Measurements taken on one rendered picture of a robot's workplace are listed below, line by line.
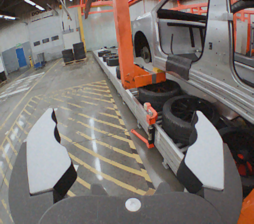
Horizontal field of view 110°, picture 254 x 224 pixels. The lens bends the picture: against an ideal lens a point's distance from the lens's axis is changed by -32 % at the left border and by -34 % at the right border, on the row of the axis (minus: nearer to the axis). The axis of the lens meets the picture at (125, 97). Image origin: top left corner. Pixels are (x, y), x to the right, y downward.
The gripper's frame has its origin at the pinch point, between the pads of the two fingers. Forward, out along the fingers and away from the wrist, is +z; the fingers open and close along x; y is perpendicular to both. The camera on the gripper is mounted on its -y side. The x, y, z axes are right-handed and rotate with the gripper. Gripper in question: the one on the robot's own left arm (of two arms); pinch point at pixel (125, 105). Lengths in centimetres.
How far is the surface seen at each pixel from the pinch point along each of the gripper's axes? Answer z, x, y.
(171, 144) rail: 64, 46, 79
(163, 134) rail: 78, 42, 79
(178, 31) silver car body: 192, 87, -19
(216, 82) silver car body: 76, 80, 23
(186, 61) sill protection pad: 119, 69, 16
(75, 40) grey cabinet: 961, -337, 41
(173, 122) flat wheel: 82, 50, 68
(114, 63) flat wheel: 398, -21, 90
